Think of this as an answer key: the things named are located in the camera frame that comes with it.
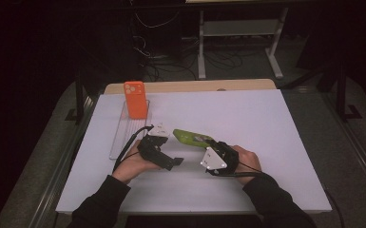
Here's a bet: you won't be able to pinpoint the person's left hand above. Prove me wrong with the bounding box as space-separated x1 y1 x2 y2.
112 140 161 185

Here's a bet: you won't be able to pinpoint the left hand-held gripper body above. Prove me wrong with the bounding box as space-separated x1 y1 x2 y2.
137 123 172 165

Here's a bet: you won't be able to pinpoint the person's right hand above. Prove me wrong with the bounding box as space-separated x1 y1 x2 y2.
231 144 263 186

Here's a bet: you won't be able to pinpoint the black metal stand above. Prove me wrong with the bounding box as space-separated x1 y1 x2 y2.
65 72 91 123
336 61 364 122

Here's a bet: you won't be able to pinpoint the clear plastic tray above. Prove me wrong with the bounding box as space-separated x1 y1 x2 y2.
108 99 153 161

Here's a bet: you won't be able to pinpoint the aluminium rail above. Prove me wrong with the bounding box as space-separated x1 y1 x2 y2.
322 91 366 203
28 94 96 228

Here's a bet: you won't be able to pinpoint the green cartoon phone case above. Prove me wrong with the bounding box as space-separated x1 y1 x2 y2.
172 128 215 149

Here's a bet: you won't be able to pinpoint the white metal table frame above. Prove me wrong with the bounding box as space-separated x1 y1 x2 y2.
198 8 289 80

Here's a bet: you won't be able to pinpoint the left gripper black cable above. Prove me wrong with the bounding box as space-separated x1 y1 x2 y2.
112 124 155 174

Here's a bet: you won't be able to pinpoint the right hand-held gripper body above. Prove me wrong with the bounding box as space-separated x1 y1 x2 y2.
200 143 241 177

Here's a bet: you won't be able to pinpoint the orange phone case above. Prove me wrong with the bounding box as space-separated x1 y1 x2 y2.
123 81 149 121

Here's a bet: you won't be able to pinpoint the black floor cable bundle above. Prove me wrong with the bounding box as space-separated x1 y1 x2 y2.
132 9 245 82

